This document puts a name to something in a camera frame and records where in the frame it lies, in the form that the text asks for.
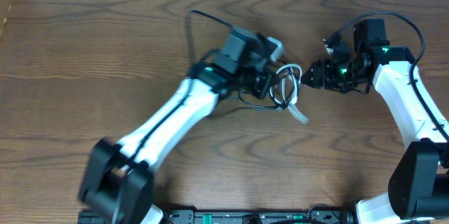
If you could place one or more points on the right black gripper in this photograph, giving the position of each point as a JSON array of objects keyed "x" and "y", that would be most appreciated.
[{"x": 322, "y": 75}]

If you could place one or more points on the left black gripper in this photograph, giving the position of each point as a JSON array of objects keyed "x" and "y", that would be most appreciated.
[{"x": 266, "y": 79}]

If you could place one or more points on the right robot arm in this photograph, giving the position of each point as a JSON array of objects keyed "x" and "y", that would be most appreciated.
[{"x": 417, "y": 192}]

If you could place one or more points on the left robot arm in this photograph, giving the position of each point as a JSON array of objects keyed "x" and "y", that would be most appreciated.
[{"x": 118, "y": 183}]

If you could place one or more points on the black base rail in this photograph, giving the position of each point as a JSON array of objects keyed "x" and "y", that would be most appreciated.
[{"x": 322, "y": 214}]

